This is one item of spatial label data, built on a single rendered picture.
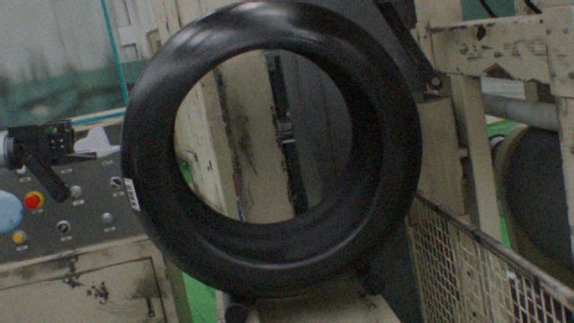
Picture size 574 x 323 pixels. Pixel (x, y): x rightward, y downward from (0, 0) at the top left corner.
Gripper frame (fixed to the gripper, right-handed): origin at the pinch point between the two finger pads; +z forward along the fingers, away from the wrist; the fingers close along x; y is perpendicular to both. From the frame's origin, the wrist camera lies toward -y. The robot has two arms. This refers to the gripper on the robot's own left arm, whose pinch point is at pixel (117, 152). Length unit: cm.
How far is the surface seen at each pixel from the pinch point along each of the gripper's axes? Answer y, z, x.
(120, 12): 67, -93, 904
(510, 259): -18, 65, -37
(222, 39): 20.4, 22.7, -12.1
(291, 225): -23.9, 35.2, 15.7
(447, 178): -17, 74, 18
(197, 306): -128, 2, 230
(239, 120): 0.8, 26.0, 25.3
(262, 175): -13.1, 30.2, 25.1
